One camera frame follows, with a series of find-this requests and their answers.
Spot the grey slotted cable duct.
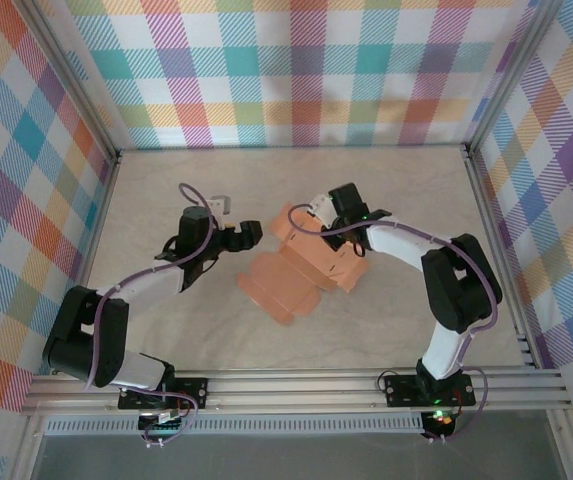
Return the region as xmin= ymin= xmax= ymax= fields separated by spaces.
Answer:
xmin=44 ymin=417 xmax=426 ymax=437

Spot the aluminium frame rail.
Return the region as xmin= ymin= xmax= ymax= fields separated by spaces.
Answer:
xmin=19 ymin=370 xmax=573 ymax=417

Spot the aluminium frame post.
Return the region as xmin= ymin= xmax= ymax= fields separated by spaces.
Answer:
xmin=24 ymin=0 xmax=123 ymax=167
xmin=462 ymin=0 xmax=570 ymax=159

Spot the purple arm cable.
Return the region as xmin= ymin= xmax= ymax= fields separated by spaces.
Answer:
xmin=83 ymin=182 xmax=223 ymax=447
xmin=288 ymin=202 xmax=501 ymax=444

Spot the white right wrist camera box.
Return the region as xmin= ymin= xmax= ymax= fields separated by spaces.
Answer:
xmin=308 ymin=193 xmax=335 ymax=224

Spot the controller circuit board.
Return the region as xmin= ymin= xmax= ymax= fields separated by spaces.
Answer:
xmin=138 ymin=409 xmax=191 ymax=432
xmin=423 ymin=409 xmax=456 ymax=430

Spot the right controller circuit board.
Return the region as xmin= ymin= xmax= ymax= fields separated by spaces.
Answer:
xmin=423 ymin=409 xmax=456 ymax=430

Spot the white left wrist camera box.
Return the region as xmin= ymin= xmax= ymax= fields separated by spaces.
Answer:
xmin=207 ymin=193 xmax=233 ymax=226

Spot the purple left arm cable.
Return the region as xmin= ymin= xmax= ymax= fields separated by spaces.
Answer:
xmin=83 ymin=182 xmax=223 ymax=447

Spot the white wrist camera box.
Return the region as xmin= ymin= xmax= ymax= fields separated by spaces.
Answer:
xmin=308 ymin=193 xmax=335 ymax=224
xmin=207 ymin=193 xmax=233 ymax=226

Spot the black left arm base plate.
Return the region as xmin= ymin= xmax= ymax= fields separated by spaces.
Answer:
xmin=117 ymin=377 xmax=210 ymax=412

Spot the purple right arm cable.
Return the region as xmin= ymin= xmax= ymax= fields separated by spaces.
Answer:
xmin=288 ymin=202 xmax=501 ymax=444

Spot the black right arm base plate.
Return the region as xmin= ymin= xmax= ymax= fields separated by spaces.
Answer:
xmin=384 ymin=372 xmax=476 ymax=408

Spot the aluminium side rail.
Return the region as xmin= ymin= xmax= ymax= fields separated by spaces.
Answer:
xmin=462 ymin=143 xmax=538 ymax=370
xmin=53 ymin=152 xmax=123 ymax=374

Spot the left controller circuit board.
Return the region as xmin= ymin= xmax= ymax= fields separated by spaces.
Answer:
xmin=138 ymin=409 xmax=191 ymax=432

